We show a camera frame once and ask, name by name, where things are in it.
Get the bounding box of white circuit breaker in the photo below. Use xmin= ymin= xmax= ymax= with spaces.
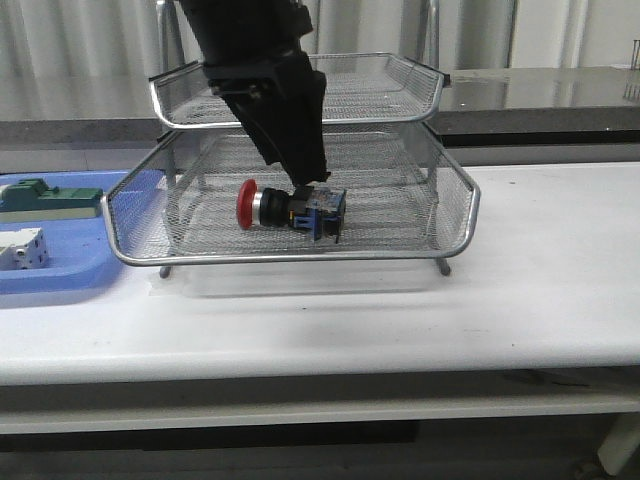
xmin=1 ymin=228 xmax=49 ymax=271

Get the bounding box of green terminal block component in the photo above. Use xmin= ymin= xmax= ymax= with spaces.
xmin=1 ymin=178 xmax=103 ymax=223

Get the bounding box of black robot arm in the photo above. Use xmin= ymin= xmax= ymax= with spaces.
xmin=180 ymin=1 xmax=330 ymax=186

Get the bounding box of grey stone counter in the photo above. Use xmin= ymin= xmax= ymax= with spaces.
xmin=1 ymin=67 xmax=639 ymax=148

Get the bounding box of red emergency stop button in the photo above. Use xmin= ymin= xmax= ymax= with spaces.
xmin=236 ymin=179 xmax=347 ymax=243

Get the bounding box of white table leg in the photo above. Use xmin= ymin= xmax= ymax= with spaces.
xmin=596 ymin=412 xmax=640 ymax=476

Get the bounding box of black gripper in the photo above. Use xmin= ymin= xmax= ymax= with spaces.
xmin=203 ymin=45 xmax=329 ymax=186

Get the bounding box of silver mesh tray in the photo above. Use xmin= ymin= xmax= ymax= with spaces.
xmin=102 ymin=123 xmax=480 ymax=266
xmin=149 ymin=52 xmax=451 ymax=130

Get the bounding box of blue plastic tray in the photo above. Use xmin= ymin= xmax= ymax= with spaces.
xmin=0 ymin=169 xmax=166 ymax=309

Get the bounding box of small rack on counter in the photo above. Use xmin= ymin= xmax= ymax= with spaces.
xmin=629 ymin=39 xmax=640 ymax=71

